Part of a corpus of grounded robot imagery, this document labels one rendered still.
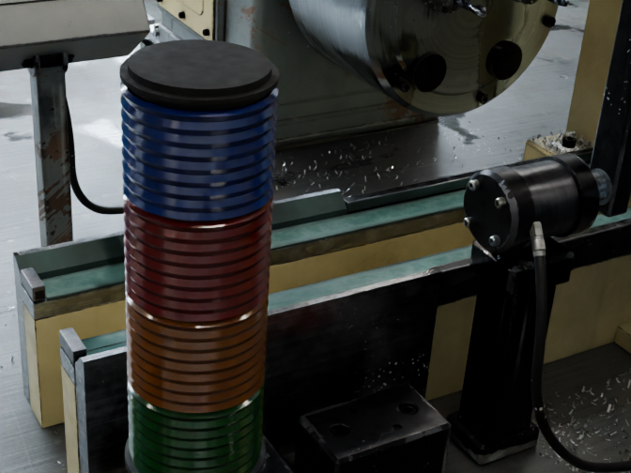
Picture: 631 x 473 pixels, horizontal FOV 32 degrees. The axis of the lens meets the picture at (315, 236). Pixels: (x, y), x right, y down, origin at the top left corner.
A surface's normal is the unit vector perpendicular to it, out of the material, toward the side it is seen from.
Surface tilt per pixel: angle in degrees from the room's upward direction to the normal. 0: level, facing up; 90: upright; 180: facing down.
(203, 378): 66
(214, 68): 0
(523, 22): 90
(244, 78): 0
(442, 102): 90
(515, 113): 0
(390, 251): 90
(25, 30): 53
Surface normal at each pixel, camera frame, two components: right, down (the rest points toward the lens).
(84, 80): 0.06, -0.88
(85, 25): 0.44, -0.18
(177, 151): -0.15, 0.05
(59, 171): 0.50, 0.44
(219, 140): 0.32, 0.07
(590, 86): -0.87, 0.19
